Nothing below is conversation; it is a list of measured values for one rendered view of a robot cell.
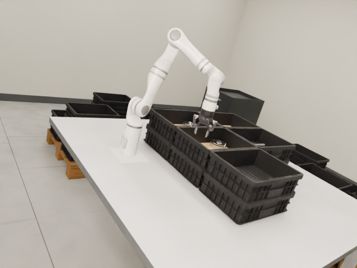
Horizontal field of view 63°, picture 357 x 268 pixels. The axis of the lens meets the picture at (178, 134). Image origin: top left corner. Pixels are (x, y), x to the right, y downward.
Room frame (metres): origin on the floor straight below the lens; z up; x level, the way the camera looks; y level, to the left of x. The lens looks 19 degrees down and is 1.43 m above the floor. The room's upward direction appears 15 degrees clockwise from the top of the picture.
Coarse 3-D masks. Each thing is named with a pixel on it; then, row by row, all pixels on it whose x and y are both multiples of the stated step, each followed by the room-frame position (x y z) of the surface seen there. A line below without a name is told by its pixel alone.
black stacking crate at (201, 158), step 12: (192, 132) 1.62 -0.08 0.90; (204, 132) 1.68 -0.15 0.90; (216, 132) 1.75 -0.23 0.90; (228, 132) 1.76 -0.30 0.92; (180, 144) 1.51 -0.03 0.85; (192, 144) 1.43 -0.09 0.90; (228, 144) 1.73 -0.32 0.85; (240, 144) 1.67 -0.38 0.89; (192, 156) 1.41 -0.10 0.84; (204, 156) 1.35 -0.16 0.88; (204, 168) 1.34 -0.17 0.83
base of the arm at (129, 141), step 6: (126, 126) 1.51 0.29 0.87; (126, 132) 1.50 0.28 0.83; (132, 132) 1.50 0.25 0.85; (138, 132) 1.51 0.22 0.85; (126, 138) 1.50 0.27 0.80; (132, 138) 1.50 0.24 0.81; (138, 138) 1.52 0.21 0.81; (126, 144) 1.50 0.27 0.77; (132, 144) 1.50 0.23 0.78; (120, 150) 1.52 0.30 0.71; (126, 150) 1.50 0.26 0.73; (132, 150) 1.51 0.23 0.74
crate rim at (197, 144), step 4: (176, 128) 1.54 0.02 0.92; (180, 128) 1.56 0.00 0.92; (184, 128) 1.58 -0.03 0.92; (188, 128) 1.60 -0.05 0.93; (192, 128) 1.62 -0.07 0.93; (200, 128) 1.66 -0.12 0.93; (204, 128) 1.68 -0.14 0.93; (216, 128) 1.74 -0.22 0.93; (220, 128) 1.77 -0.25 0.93; (224, 128) 1.79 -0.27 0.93; (180, 132) 1.51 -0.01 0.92; (184, 132) 1.49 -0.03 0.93; (232, 132) 1.74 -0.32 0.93; (184, 136) 1.48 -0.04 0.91; (188, 136) 1.45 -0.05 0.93; (236, 136) 1.70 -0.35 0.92; (188, 140) 1.45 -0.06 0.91; (192, 140) 1.42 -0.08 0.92; (196, 140) 1.41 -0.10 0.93; (244, 140) 1.65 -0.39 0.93; (196, 144) 1.40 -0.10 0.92; (200, 144) 1.38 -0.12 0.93; (252, 144) 1.61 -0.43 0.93; (200, 148) 1.37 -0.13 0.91; (204, 148) 1.35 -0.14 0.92; (208, 148) 1.35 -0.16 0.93; (220, 148) 1.39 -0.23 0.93; (224, 148) 1.41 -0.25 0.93; (228, 148) 1.43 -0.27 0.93; (232, 148) 1.44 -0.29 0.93; (236, 148) 1.46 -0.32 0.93; (240, 148) 1.48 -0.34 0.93; (244, 148) 1.50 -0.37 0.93; (248, 148) 1.52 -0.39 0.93; (204, 152) 1.34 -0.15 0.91; (208, 152) 1.33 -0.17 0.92
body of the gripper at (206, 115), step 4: (200, 112) 1.54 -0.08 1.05; (204, 112) 1.52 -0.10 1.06; (208, 112) 1.51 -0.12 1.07; (212, 112) 1.52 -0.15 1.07; (200, 116) 1.54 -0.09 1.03; (204, 116) 1.54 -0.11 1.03; (208, 116) 1.51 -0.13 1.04; (212, 116) 1.53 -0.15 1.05; (204, 120) 1.54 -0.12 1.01; (208, 120) 1.53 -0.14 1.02; (212, 120) 1.53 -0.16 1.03
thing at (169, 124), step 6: (150, 108) 1.77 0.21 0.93; (156, 108) 1.81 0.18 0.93; (156, 114) 1.71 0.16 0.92; (162, 120) 1.65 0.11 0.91; (168, 126) 1.60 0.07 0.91; (174, 126) 1.56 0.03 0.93; (180, 126) 1.58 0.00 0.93; (186, 126) 1.61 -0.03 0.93; (192, 126) 1.64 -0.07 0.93; (198, 126) 1.68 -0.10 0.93; (204, 126) 1.71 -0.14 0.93; (222, 126) 1.82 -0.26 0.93
